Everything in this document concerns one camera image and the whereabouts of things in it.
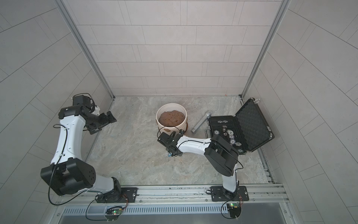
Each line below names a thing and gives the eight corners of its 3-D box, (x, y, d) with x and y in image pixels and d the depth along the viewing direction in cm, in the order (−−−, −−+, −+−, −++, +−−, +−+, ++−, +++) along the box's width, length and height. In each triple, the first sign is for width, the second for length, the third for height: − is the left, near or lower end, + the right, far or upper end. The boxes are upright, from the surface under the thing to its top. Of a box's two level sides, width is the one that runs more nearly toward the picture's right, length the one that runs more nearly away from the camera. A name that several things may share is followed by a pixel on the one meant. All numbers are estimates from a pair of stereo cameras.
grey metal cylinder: (190, 131, 97) (190, 129, 95) (207, 112, 108) (207, 110, 106) (195, 134, 95) (195, 132, 93) (211, 114, 106) (211, 112, 104)
